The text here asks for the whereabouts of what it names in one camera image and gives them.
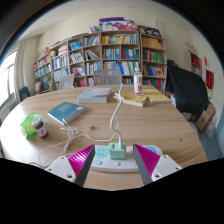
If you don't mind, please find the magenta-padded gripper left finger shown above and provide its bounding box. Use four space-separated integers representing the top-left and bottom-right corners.
44 143 97 187

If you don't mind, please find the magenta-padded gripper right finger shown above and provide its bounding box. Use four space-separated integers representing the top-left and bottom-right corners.
132 143 183 186

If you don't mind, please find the mint green charger block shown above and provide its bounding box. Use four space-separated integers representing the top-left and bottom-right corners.
108 141 127 160

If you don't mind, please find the small jar with red label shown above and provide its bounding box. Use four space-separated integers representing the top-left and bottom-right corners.
32 116 49 139

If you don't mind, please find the white pastel power strip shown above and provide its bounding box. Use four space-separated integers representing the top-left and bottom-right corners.
89 143 164 174

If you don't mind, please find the teal book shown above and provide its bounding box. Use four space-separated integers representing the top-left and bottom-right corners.
47 101 87 126

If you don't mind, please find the brown cardboard box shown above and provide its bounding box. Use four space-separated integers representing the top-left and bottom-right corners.
194 103 217 133

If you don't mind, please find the yellow closed book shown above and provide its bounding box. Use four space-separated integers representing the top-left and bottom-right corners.
141 87 173 105

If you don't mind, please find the yellow open book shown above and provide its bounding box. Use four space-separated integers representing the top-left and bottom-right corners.
113 91 148 108

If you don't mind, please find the grey book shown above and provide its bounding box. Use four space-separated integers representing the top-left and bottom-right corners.
77 87 113 104

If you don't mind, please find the black cloth cover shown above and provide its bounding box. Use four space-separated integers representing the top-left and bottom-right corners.
165 59 210 116

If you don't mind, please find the dark office chair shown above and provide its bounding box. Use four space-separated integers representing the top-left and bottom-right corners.
18 86 32 102

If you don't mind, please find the grey mesh chair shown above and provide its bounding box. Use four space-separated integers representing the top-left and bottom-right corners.
58 73 75 91
93 68 123 86

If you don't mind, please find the clear bottle with red label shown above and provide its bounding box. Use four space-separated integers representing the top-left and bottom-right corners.
133 68 144 96

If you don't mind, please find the window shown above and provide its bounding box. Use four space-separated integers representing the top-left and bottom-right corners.
0 49 18 108

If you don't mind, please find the wooden bookshelf unit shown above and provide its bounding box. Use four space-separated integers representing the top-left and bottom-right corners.
32 17 168 94

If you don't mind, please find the white power strip cord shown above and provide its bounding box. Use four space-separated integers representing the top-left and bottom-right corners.
28 128 81 168

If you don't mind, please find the short white cable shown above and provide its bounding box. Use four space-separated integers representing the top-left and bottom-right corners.
59 124 95 132

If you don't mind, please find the white charger cable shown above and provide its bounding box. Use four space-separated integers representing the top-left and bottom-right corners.
61 83 125 149

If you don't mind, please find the red wall hanging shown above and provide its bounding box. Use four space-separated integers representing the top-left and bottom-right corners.
204 69 215 90

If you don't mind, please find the small wooden wall shelf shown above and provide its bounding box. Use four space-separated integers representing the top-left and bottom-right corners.
189 49 204 77

